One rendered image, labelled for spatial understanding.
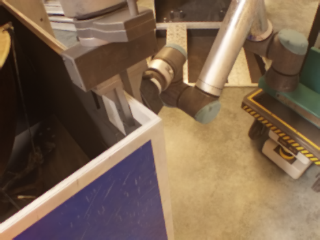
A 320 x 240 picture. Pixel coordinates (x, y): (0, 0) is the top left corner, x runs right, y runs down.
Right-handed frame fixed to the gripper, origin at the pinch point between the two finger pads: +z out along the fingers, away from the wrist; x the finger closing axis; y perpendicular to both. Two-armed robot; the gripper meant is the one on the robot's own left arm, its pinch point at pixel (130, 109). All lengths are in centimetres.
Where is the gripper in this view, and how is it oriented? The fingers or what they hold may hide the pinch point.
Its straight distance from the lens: 40.6
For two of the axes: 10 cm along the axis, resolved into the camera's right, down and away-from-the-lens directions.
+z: 1.9, 7.6, 6.2
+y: -6.4, -3.8, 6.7
